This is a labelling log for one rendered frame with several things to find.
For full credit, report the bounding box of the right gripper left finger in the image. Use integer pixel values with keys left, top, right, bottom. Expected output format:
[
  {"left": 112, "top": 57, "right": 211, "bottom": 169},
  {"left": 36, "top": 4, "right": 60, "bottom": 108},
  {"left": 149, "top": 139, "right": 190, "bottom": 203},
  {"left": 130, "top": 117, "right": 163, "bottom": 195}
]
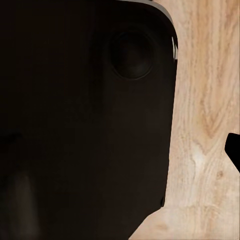
[{"left": 0, "top": 133, "right": 26, "bottom": 192}]

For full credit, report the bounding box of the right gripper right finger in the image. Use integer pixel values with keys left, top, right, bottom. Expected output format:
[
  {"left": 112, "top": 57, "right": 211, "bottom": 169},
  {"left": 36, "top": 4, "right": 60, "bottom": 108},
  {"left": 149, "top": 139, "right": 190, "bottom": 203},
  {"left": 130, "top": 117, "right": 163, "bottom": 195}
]
[{"left": 224, "top": 133, "right": 240, "bottom": 172}]

